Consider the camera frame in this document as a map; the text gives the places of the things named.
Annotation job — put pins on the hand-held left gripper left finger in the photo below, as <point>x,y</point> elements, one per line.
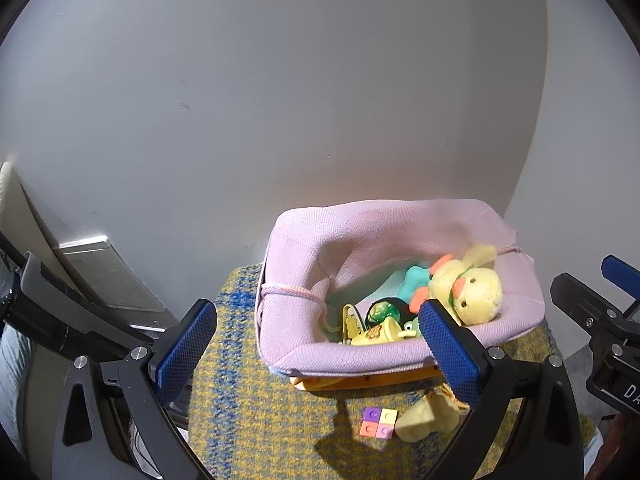
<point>185,350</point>

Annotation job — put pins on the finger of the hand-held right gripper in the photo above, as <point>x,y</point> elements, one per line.
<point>575,295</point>
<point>620,270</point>

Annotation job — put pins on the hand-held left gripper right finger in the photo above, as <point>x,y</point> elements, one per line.
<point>447,355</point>

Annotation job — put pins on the green frog toy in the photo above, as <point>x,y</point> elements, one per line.
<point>411,327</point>

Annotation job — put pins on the yellow plush duck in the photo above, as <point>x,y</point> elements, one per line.
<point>475,295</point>

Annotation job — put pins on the orange board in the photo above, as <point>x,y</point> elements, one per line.
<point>380,379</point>

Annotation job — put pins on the yellow toy cup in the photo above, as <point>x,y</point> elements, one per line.
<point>377,334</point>

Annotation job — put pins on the black ball toy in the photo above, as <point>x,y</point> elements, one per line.
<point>385,310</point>

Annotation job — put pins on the teal flower cushion toy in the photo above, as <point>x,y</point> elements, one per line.
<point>414,282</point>

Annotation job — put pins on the pink fabric basket liner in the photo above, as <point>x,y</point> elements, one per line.
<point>350,240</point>

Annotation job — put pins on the person's right hand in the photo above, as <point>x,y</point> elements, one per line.
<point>607,450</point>

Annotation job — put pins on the pale yellow plush piece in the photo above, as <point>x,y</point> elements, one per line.
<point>427,417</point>

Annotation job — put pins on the colourful square block toy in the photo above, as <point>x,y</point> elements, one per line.
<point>378,421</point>

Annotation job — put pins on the yellow blue plaid blanket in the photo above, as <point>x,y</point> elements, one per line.
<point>270,425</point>

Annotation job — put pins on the grey quilted cloth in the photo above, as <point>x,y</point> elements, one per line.
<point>12,380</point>

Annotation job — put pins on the beige cushion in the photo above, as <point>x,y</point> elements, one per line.
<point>20,210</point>

